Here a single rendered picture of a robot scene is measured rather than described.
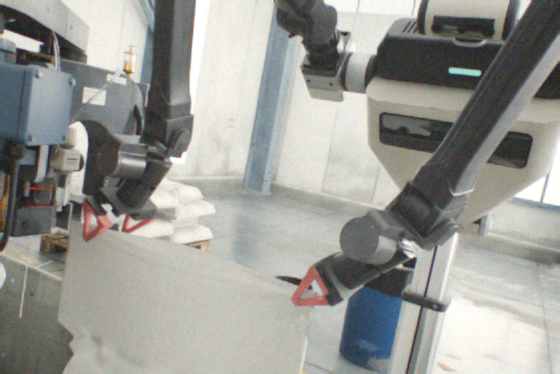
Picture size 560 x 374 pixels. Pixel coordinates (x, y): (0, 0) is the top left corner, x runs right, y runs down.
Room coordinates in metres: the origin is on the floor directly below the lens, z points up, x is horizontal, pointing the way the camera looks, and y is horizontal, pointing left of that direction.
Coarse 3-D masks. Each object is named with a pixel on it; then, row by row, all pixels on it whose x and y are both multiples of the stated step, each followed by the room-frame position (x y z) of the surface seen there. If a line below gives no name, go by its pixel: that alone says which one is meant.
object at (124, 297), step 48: (96, 240) 0.87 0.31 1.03; (144, 240) 0.88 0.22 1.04; (96, 288) 0.86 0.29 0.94; (144, 288) 0.80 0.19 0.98; (192, 288) 0.78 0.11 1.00; (240, 288) 0.77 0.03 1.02; (288, 288) 0.76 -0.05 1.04; (96, 336) 0.85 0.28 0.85; (144, 336) 0.79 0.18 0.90; (192, 336) 0.78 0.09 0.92; (240, 336) 0.77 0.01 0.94; (288, 336) 0.76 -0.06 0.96
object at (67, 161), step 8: (72, 128) 0.88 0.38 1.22; (72, 136) 0.88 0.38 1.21; (64, 144) 0.87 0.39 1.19; (72, 144) 0.88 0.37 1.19; (48, 152) 0.88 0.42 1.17; (64, 152) 0.86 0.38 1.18; (72, 152) 0.88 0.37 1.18; (80, 152) 0.89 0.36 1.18; (48, 160) 0.88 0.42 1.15; (56, 160) 0.87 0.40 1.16; (64, 160) 0.86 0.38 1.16; (72, 160) 0.88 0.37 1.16; (48, 168) 0.88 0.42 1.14; (56, 168) 0.87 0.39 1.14; (64, 168) 0.86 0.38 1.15; (72, 168) 0.88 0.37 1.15; (48, 176) 0.88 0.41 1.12; (56, 208) 0.88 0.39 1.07
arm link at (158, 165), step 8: (152, 152) 0.85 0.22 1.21; (152, 160) 0.84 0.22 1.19; (160, 160) 0.86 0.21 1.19; (168, 160) 0.88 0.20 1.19; (152, 168) 0.85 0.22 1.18; (160, 168) 0.85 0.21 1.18; (168, 168) 0.87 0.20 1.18; (144, 176) 0.85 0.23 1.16; (152, 176) 0.86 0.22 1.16; (160, 176) 0.87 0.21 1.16; (152, 184) 0.87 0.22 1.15
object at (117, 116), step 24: (72, 72) 0.93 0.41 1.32; (96, 72) 0.97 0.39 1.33; (72, 96) 0.93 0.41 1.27; (120, 96) 1.04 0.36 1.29; (96, 120) 0.99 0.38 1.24; (120, 120) 1.05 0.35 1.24; (96, 144) 1.05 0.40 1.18; (96, 168) 1.05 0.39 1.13; (48, 192) 0.91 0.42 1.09; (96, 192) 1.05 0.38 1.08
